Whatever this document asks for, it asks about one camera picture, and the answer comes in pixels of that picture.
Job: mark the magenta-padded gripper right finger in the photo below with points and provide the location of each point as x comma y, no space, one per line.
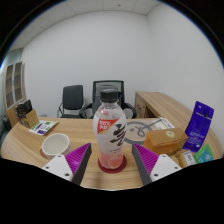
163,166

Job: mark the clear bottle with black cap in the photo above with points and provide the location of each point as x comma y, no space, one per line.
110,133

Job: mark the white ceramic mug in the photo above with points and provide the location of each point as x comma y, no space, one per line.
55,145

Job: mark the black flat carton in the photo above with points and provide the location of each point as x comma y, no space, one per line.
24,107

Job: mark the wooden cabinet with glass doors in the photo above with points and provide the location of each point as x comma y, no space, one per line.
13,83

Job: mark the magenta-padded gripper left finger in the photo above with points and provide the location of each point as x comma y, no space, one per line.
60,166

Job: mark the light wooden box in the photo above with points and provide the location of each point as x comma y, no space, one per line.
165,140

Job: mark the small white card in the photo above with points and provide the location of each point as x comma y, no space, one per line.
166,122

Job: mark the grey office chair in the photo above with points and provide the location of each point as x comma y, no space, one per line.
72,96

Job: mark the purple stand-up pouch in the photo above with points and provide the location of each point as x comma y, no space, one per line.
199,126

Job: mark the black mesh office chair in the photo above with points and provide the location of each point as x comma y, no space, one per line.
96,88

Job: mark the wooden side desk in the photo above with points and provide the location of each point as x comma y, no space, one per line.
160,103

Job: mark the white green purple leaflet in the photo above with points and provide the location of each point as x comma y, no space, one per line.
43,127

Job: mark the tan and brown carton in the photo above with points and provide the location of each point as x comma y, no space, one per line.
30,120

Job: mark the small green packet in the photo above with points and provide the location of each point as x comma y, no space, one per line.
204,154

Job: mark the flat round red coaster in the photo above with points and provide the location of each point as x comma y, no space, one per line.
113,171

